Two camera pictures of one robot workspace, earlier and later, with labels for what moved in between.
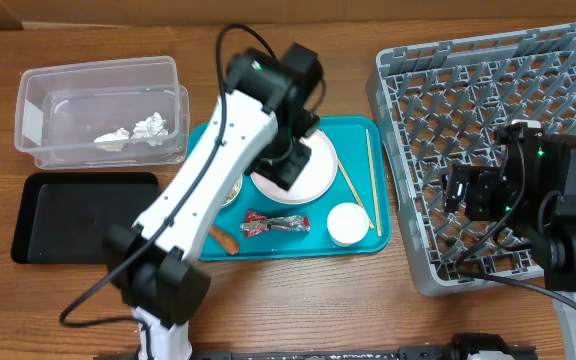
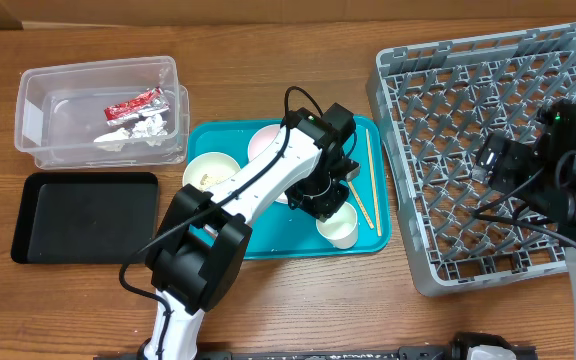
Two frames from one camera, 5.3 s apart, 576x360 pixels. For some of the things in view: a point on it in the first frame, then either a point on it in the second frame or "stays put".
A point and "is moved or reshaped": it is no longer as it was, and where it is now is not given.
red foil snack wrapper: [255, 224] to [142, 105]
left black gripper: [287, 174] to [323, 209]
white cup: [347, 224] is moved or reshaped
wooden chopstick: [378, 226] stays put
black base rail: [407, 353] stays put
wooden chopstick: [353, 190] stays put
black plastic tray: [63, 217] stays put
